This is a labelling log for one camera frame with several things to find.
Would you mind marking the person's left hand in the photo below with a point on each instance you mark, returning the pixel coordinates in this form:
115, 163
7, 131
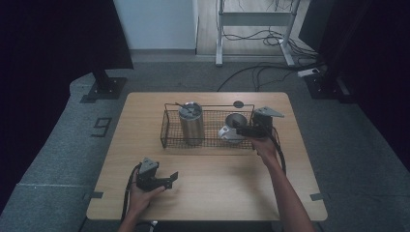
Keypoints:
141, 201

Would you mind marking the white power strip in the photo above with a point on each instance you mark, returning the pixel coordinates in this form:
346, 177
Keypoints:
307, 72

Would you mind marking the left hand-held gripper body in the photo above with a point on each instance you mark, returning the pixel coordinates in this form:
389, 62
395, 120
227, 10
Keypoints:
146, 180

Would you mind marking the black stand with base plate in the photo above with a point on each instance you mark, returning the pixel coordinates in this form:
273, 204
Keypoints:
106, 87
325, 87

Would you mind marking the black curtain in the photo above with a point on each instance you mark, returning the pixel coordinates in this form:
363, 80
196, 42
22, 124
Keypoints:
48, 64
370, 48

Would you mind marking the white metal desk frame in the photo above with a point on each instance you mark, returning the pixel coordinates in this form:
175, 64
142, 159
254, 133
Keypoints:
254, 18

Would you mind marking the grey tape strip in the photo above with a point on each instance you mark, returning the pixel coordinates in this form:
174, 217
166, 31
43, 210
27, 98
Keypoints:
316, 196
95, 195

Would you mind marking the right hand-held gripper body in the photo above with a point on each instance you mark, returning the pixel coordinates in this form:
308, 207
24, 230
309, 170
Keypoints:
264, 124

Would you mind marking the dark metal straw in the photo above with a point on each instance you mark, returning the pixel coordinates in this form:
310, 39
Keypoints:
183, 106

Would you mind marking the black round table grommet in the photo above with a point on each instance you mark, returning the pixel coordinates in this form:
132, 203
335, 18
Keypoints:
238, 104

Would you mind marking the person's right hand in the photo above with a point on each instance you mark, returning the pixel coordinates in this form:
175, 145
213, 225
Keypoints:
266, 148

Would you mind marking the steel tumbler with lid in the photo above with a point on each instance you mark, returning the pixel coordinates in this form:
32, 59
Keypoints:
191, 127

